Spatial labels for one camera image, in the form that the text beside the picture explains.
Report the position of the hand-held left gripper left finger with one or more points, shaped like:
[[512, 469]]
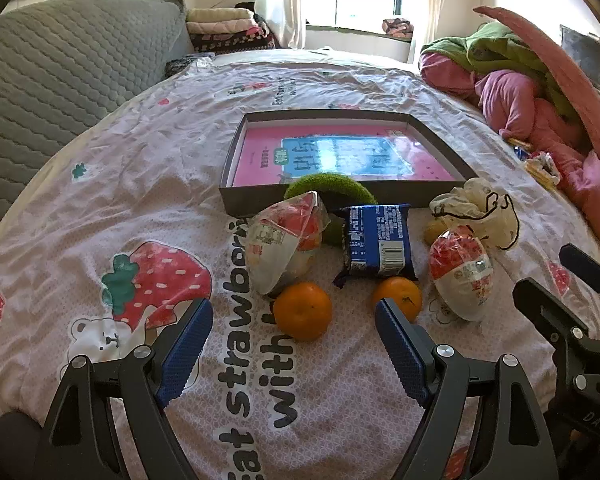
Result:
[[187, 345]]

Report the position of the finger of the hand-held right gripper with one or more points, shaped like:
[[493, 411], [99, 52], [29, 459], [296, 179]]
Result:
[[545, 305], [590, 267]]

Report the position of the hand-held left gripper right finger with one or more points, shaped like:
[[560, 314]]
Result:
[[400, 350]]

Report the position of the orange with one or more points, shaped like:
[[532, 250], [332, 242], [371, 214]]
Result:
[[405, 295], [302, 310]]

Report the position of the plastic-wrapped red-white bun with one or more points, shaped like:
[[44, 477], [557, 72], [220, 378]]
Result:
[[460, 280], [275, 250]]

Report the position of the blue snack packet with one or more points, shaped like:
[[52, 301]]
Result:
[[380, 240]]

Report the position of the grey shallow cardboard box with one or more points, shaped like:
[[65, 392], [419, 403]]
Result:
[[245, 200]]

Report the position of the crumpled colourful snack bag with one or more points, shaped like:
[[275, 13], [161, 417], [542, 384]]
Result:
[[542, 167]]

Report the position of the small blue wrapper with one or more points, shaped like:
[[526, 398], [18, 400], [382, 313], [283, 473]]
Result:
[[522, 150]]

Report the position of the pink and green blanket pile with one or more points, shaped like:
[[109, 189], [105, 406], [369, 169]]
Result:
[[570, 80]]

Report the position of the blue-grey fuzzy cloth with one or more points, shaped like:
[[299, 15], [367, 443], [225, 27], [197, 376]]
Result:
[[185, 64]]

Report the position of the grey quilted headboard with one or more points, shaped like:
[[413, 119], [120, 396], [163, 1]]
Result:
[[55, 85]]

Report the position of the dark patterned folded blanket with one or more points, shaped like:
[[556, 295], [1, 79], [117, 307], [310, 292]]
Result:
[[235, 42]]

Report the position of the patterned cushion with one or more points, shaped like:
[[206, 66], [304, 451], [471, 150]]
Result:
[[397, 27]]

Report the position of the pink folded blanket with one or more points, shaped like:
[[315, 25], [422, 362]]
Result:
[[220, 27]]

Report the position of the cream folded blanket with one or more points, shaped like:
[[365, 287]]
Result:
[[220, 14]]

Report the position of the dark wall-mounted screen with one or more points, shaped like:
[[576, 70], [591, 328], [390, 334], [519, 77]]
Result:
[[590, 60]]

